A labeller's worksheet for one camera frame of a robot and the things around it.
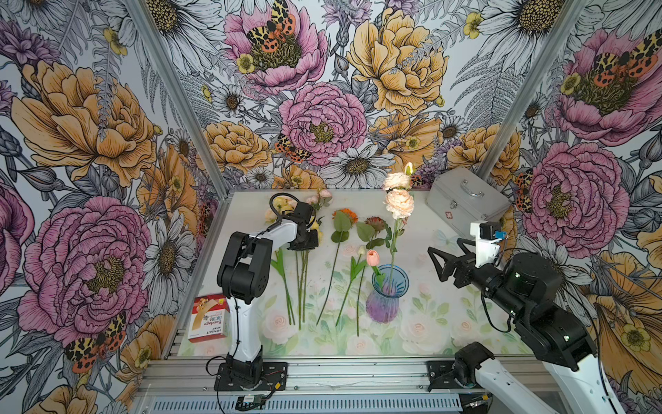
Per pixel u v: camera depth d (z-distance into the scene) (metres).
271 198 0.87
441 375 0.73
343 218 1.05
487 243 0.50
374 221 1.03
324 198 1.12
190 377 0.76
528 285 0.42
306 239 0.89
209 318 0.81
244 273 0.54
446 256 0.55
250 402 0.72
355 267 0.95
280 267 0.97
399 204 0.62
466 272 0.53
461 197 1.00
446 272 0.54
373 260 0.64
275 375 0.75
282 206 1.08
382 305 0.86
